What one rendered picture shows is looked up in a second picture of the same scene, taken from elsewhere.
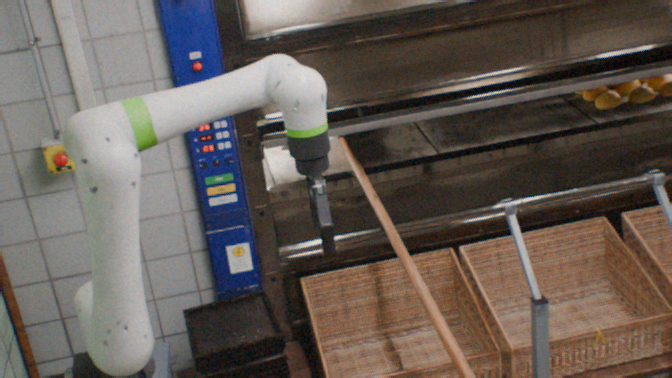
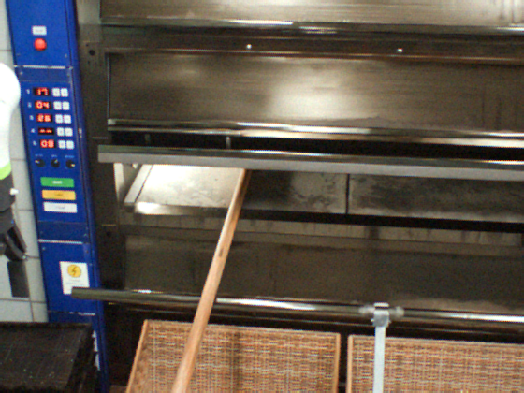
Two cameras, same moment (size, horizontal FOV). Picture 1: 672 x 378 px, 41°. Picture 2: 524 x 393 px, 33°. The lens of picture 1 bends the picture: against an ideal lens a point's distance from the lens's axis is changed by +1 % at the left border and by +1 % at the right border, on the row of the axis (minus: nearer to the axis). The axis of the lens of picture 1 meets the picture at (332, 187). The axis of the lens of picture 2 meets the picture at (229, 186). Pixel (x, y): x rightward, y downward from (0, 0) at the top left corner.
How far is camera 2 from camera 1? 1.00 m
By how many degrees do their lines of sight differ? 15
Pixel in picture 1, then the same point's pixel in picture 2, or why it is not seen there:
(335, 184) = (201, 221)
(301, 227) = (155, 261)
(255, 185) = (104, 198)
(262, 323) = (61, 367)
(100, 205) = not seen: outside the picture
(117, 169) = not seen: outside the picture
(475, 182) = (386, 261)
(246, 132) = (97, 134)
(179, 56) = (21, 28)
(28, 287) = not seen: outside the picture
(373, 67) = (265, 88)
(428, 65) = (338, 101)
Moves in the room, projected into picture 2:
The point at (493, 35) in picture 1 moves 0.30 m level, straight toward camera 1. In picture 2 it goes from (435, 80) to (394, 124)
